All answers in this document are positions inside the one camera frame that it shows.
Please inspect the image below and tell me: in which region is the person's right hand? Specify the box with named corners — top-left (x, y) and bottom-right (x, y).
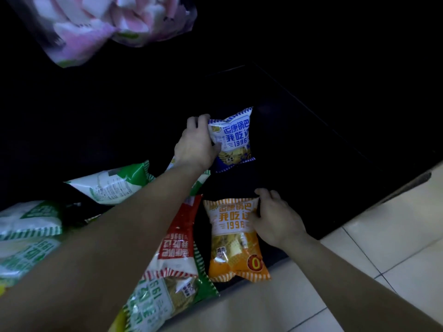
top-left (247, 188), bottom-right (308, 251)

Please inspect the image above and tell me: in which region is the person's left hand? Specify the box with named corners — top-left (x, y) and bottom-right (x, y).
top-left (173, 114), bottom-right (222, 170)

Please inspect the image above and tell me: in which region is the blue snack packet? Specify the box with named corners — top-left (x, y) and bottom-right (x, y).
top-left (207, 107), bottom-right (257, 173)

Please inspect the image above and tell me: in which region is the orange snack packet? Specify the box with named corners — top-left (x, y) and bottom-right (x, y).
top-left (203, 196), bottom-right (271, 283)

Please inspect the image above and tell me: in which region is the person's right forearm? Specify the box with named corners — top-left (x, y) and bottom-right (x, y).
top-left (282, 233), bottom-right (443, 332)

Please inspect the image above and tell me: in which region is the person's left forearm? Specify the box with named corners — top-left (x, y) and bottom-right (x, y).
top-left (0, 159), bottom-right (208, 332)

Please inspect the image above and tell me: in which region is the green snack packet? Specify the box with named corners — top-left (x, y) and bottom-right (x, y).
top-left (165, 157), bottom-right (211, 197)
top-left (121, 243), bottom-right (220, 332)
top-left (0, 200), bottom-right (64, 241)
top-left (64, 160), bottom-right (155, 206)
top-left (0, 236), bottom-right (64, 288)

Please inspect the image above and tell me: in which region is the red snack packet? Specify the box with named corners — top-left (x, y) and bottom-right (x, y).
top-left (144, 194), bottom-right (204, 278)

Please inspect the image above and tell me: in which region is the clear bag of pink sweets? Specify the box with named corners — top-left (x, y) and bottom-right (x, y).
top-left (6, 0), bottom-right (198, 68)

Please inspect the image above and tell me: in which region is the yellow snack packet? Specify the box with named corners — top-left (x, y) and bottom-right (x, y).
top-left (108, 308), bottom-right (129, 332)

